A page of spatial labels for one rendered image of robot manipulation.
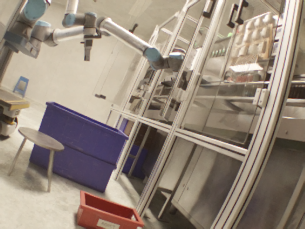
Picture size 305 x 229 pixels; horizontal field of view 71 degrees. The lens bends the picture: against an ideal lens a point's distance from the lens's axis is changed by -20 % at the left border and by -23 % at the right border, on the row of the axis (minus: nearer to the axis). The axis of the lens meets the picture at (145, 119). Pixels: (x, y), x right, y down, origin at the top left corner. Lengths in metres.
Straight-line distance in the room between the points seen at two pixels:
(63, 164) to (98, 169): 0.24
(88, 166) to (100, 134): 0.23
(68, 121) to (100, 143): 0.25
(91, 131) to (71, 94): 5.01
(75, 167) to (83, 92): 5.03
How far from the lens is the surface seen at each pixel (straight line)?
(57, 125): 1.69
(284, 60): 0.89
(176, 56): 1.74
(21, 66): 6.94
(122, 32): 1.81
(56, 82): 6.72
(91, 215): 1.16
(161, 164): 1.44
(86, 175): 1.75
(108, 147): 1.71
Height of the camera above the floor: 0.54
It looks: 1 degrees up
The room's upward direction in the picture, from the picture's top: 23 degrees clockwise
